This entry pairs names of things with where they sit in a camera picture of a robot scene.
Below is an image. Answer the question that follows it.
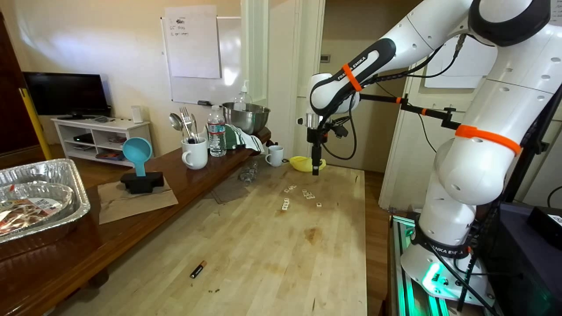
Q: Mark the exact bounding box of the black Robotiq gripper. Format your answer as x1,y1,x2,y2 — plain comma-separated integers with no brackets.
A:
308,124,327,178

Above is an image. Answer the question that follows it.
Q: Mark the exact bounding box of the yellow banana-shaped dish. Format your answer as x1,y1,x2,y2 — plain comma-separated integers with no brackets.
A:
289,153,329,175

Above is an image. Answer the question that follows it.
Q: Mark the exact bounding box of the small white mug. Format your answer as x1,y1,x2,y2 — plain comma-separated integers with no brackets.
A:
264,145,287,169

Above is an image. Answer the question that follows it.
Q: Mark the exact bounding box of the crushed clear plastic bottle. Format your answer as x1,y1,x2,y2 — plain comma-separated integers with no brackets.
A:
236,160,262,185

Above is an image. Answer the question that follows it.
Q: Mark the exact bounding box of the green striped white towel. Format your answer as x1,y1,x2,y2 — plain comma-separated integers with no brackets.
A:
226,122,270,155

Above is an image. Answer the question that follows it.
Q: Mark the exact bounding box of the stainless steel mixing bowl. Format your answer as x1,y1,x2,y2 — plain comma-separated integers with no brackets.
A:
222,103,273,138

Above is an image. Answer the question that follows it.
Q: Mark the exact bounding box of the white tall cabinet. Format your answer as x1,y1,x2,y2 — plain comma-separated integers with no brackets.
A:
377,69,562,215

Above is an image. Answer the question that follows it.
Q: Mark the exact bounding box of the clear pump dispenser bottle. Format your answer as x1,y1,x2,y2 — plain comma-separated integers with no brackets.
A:
234,87,252,115

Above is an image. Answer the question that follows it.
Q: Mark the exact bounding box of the clear plastic water bottle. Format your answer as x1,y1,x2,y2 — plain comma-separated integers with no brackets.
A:
206,104,229,159

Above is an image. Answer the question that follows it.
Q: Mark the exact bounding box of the large white mug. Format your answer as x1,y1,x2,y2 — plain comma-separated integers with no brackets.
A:
182,138,212,173

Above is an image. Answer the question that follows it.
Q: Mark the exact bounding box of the metal spoon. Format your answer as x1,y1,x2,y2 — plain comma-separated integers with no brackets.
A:
183,106,201,143

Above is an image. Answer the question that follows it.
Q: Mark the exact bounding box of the white whiteboard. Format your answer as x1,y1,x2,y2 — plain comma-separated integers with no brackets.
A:
159,15,245,108

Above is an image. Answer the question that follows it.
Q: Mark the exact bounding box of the metal ladle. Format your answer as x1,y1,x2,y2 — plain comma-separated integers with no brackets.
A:
168,111,190,145

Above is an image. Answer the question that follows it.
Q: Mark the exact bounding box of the black marker pen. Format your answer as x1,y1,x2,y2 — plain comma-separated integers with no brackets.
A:
189,261,208,282

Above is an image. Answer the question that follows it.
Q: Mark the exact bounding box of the white flipchart paper sheet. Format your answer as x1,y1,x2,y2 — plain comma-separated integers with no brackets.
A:
164,6,224,81

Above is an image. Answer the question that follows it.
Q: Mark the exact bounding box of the black block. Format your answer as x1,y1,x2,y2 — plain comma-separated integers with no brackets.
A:
120,171,168,196

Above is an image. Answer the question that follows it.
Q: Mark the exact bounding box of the blue plastic funnel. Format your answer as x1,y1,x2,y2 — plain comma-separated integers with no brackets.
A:
122,138,155,180

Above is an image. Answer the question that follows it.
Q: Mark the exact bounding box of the brown cardboard sheet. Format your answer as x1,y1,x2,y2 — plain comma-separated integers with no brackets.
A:
96,176,182,227

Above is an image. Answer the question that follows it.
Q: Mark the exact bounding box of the white cup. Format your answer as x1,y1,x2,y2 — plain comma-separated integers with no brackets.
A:
129,104,147,125

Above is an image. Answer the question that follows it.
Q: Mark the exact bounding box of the white shelf unit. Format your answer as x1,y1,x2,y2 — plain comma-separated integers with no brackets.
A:
52,117,155,169

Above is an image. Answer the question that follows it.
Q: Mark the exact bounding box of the black stand pole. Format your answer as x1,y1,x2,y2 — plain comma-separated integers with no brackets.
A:
505,81,562,206

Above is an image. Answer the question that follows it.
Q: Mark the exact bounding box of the black controller box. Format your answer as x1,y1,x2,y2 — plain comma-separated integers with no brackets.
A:
480,201,562,316

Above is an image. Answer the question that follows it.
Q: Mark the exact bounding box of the black power brick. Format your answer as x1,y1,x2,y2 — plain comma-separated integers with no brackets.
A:
526,206,562,252

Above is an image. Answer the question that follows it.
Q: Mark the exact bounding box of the black flat screen monitor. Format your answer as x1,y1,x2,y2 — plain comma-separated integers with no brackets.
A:
24,71,113,122

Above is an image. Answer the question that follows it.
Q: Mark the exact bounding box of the aluminium foil tray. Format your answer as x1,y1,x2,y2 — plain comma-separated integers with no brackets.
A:
0,157,94,247

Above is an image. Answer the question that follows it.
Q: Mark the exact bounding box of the brown wooden side table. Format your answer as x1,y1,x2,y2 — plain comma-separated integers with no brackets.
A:
0,125,275,316

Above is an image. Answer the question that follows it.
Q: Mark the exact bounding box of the yellow stick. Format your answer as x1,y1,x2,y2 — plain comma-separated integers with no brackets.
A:
18,87,54,162

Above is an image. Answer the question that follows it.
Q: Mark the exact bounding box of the shiny red white packet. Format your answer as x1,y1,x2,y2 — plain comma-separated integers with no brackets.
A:
0,196,68,238

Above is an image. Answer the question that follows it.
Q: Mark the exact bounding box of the dark wooden cabinet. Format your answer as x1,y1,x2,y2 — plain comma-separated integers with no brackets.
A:
0,11,46,155

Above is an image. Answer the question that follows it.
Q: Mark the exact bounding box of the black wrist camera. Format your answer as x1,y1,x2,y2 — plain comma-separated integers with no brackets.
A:
326,118,354,143

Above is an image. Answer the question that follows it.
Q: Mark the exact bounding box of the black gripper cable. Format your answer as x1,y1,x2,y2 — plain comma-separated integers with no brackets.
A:
320,111,361,164

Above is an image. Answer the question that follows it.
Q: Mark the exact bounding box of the orange cable strap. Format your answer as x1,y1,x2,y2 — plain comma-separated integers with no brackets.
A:
454,124,524,157
342,62,366,94

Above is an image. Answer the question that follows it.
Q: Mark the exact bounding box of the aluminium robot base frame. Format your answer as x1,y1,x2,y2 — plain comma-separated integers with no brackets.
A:
385,213,500,316

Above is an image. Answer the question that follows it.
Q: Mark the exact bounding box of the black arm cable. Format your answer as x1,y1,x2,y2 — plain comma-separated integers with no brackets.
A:
363,32,471,87

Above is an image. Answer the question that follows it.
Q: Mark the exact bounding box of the black base cable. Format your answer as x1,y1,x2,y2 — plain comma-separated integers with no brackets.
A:
436,231,500,316

